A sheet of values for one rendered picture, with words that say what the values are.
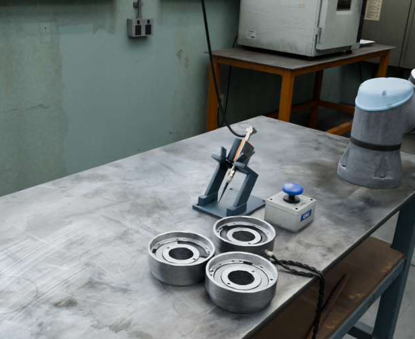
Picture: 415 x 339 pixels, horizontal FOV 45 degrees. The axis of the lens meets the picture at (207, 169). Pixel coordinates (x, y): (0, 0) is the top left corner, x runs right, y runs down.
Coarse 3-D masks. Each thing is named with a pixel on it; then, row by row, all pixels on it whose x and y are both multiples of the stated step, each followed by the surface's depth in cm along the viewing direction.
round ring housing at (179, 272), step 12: (156, 240) 81; (168, 240) 82; (192, 240) 83; (204, 240) 82; (168, 252) 79; (180, 252) 81; (192, 252) 80; (156, 264) 75; (168, 264) 74; (180, 264) 74; (192, 264) 74; (204, 264) 75; (156, 276) 77; (168, 276) 75; (180, 276) 74; (192, 276) 75; (204, 276) 78
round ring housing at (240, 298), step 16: (224, 256) 77; (240, 256) 78; (256, 256) 77; (208, 272) 72; (224, 272) 75; (240, 272) 76; (256, 272) 75; (272, 272) 75; (208, 288) 72; (224, 288) 69; (240, 288) 71; (272, 288) 71; (224, 304) 71; (240, 304) 69; (256, 304) 70
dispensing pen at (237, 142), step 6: (252, 126) 100; (252, 132) 100; (246, 138) 100; (234, 144) 99; (240, 144) 98; (234, 150) 98; (228, 156) 99; (234, 156) 98; (234, 168) 99; (228, 174) 99; (234, 174) 99; (228, 180) 99; (222, 192) 99
